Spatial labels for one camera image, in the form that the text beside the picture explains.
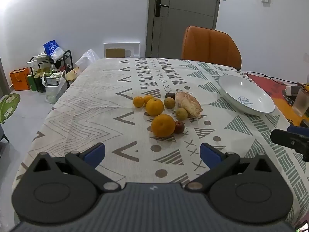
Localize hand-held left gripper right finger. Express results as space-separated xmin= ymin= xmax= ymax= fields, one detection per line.
xmin=185 ymin=142 xmax=278 ymax=193

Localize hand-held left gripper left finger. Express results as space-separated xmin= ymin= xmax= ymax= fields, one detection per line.
xmin=29 ymin=142 xmax=121 ymax=193

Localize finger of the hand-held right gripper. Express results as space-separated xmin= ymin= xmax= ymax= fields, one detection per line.
xmin=287 ymin=125 xmax=309 ymax=137
xmin=270 ymin=129 xmax=309 ymax=161

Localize green-brown round fruit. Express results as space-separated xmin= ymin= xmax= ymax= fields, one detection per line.
xmin=164 ymin=97 xmax=176 ymax=109
xmin=175 ymin=108 xmax=188 ymax=121

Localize white plate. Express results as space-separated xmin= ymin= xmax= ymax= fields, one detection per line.
xmin=218 ymin=75 xmax=276 ymax=116

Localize large orange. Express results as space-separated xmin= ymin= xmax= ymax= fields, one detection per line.
xmin=151 ymin=114 xmax=176 ymax=137
xmin=145 ymin=98 xmax=165 ymax=116

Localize peeled pomelo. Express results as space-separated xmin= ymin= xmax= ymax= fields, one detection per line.
xmin=174 ymin=91 xmax=203 ymax=119

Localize frosted plastic cup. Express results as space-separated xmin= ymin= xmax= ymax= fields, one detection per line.
xmin=292 ymin=88 xmax=309 ymax=117

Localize white charger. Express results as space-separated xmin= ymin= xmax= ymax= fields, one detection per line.
xmin=285 ymin=85 xmax=302 ymax=96

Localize red table mat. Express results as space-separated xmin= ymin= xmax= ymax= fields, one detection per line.
xmin=247 ymin=73 xmax=309 ymax=126

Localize white plastic bag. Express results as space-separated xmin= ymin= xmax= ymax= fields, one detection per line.
xmin=42 ymin=70 xmax=67 ymax=104

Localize tan cardboard box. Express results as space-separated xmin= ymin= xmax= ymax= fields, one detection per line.
xmin=66 ymin=66 xmax=81 ymax=82

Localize green box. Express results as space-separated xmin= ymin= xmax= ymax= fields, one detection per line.
xmin=27 ymin=74 xmax=37 ymax=92

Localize clear plastic bag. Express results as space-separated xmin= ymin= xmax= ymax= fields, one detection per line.
xmin=75 ymin=49 xmax=100 ymax=72

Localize black shoe rack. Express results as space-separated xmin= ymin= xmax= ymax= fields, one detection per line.
xmin=29 ymin=50 xmax=74 ymax=92

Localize green floor mat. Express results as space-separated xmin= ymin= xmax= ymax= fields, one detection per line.
xmin=0 ymin=94 xmax=21 ymax=124

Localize brown cardboard sheet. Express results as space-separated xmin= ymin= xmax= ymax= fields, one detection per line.
xmin=105 ymin=49 xmax=126 ymax=58

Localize orange paper bag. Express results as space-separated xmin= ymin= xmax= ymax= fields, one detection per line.
xmin=10 ymin=68 xmax=31 ymax=91

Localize orange chair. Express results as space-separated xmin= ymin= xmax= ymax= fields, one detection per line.
xmin=181 ymin=26 xmax=242 ymax=71

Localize blue plastic bag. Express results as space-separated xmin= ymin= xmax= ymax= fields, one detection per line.
xmin=43 ymin=40 xmax=65 ymax=62

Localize grey door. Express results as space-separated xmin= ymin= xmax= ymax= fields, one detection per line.
xmin=146 ymin=0 xmax=222 ymax=59

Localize black cable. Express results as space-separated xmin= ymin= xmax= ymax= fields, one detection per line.
xmin=246 ymin=71 xmax=305 ymax=87

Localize white wall panel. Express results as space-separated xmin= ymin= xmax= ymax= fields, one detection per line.
xmin=103 ymin=42 xmax=141 ymax=59

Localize black door handle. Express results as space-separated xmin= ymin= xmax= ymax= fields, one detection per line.
xmin=155 ymin=0 xmax=170 ymax=17

